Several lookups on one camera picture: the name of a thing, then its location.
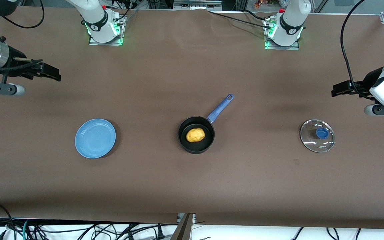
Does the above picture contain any yellow potato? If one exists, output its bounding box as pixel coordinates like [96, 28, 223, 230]
[186, 128, 206, 143]

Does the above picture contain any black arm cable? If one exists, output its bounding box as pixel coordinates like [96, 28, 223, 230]
[0, 0, 45, 67]
[341, 0, 379, 100]

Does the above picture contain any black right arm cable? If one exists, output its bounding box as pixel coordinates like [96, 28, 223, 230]
[0, 0, 45, 67]

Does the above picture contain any glass lid with blue knob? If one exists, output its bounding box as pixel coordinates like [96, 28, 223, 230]
[300, 119, 335, 153]

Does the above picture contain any black cable across table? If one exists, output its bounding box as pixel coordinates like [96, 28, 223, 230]
[207, 10, 270, 30]

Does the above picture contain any light blue plate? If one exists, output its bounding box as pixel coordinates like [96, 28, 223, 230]
[75, 119, 116, 159]

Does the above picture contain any brown table cover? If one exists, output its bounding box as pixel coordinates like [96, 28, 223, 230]
[0, 7, 384, 230]

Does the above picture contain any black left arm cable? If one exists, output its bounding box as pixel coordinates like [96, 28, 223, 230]
[341, 0, 379, 100]

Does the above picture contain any small white metal bracket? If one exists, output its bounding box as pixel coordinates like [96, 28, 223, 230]
[177, 213, 196, 224]

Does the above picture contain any brown wooden post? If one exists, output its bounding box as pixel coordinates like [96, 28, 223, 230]
[170, 213, 194, 240]

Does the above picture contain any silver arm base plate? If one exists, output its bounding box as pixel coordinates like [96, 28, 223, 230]
[263, 17, 300, 51]
[88, 13, 126, 46]

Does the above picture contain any black pot with blue handle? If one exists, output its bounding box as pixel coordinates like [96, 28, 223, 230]
[178, 94, 235, 154]

